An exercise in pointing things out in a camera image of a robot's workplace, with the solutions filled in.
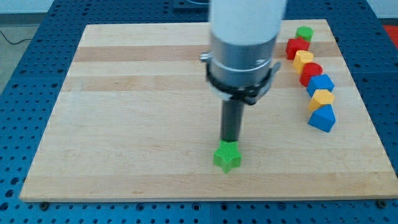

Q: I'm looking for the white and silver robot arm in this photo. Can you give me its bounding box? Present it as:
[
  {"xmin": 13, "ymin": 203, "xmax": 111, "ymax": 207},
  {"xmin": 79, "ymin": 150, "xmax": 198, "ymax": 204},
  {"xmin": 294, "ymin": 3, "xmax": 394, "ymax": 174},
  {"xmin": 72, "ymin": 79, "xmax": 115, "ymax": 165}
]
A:
[{"xmin": 208, "ymin": 0, "xmax": 287, "ymax": 90}]

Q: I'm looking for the green star block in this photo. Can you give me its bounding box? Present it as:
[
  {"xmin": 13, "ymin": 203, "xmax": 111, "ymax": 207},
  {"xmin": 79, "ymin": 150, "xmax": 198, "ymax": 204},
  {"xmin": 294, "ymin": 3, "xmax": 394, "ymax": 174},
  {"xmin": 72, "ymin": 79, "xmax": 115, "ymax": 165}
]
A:
[{"xmin": 213, "ymin": 140, "xmax": 241, "ymax": 174}]

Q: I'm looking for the blue triangle block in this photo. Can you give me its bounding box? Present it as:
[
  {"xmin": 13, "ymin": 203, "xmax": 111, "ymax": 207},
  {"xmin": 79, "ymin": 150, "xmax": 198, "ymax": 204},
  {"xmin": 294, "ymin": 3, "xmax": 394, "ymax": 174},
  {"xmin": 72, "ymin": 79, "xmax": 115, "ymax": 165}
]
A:
[{"xmin": 308, "ymin": 105, "xmax": 336, "ymax": 133}]

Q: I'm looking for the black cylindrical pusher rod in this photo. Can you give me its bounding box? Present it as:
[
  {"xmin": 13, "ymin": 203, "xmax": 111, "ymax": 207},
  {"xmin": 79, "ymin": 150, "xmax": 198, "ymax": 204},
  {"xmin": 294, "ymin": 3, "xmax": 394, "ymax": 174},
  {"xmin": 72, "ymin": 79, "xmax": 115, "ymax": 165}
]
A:
[{"xmin": 220, "ymin": 100, "xmax": 244, "ymax": 142}]

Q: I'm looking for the wooden board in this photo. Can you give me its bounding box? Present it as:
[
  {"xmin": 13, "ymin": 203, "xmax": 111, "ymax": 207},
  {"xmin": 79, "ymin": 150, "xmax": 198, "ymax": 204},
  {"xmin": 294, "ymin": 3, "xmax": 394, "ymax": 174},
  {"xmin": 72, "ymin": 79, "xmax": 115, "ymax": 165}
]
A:
[{"xmin": 19, "ymin": 19, "xmax": 397, "ymax": 202}]

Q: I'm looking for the yellow heart block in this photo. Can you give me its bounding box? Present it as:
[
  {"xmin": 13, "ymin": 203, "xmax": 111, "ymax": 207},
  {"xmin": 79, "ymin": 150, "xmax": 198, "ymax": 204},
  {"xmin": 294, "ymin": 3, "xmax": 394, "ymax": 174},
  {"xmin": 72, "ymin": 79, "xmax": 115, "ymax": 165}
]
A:
[{"xmin": 292, "ymin": 50, "xmax": 314, "ymax": 75}]

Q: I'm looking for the red cube block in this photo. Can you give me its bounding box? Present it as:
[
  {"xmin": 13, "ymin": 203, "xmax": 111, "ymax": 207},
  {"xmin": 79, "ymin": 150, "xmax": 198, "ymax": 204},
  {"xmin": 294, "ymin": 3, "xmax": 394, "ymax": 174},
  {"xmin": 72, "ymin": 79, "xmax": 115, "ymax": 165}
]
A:
[{"xmin": 285, "ymin": 37, "xmax": 310, "ymax": 60}]

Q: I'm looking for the red cylinder block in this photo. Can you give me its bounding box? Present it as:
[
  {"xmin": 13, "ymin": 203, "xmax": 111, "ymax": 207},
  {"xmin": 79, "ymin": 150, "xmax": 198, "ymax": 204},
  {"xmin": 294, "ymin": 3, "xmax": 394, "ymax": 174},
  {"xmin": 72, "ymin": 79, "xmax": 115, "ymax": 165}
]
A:
[{"xmin": 299, "ymin": 62, "xmax": 323, "ymax": 86}]

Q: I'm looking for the yellow pentagon block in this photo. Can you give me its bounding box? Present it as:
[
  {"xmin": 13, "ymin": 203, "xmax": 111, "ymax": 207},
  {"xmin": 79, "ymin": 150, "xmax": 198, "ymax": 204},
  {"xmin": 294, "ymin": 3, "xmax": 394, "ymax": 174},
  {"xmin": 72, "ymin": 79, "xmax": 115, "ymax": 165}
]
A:
[{"xmin": 308, "ymin": 90, "xmax": 335, "ymax": 111}]

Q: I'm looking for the blue cube block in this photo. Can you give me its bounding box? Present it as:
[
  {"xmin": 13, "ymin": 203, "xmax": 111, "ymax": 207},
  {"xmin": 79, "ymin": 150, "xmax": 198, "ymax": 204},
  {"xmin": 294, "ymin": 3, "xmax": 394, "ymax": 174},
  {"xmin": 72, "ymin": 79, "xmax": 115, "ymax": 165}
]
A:
[{"xmin": 307, "ymin": 74, "xmax": 335, "ymax": 97}]

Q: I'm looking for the green cylinder block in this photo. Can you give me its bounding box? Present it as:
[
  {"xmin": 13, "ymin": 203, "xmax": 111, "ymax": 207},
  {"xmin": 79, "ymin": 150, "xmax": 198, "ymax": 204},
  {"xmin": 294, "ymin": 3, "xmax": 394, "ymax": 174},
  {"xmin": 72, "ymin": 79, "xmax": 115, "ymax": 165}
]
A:
[{"xmin": 295, "ymin": 26, "xmax": 314, "ymax": 42}]

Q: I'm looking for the black clamp ring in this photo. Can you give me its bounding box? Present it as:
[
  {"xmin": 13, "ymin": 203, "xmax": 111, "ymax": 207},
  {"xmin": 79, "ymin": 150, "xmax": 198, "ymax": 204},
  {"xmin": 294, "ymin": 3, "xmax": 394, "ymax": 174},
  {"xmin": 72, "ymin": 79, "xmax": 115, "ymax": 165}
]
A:
[{"xmin": 205, "ymin": 61, "xmax": 282, "ymax": 106}]

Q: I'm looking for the black cable on floor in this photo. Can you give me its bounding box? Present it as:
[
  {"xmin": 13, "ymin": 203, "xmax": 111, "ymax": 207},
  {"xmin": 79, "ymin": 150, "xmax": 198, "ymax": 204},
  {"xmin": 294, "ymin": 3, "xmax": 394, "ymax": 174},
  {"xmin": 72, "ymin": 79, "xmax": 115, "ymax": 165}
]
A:
[{"xmin": 0, "ymin": 30, "xmax": 34, "ymax": 45}]

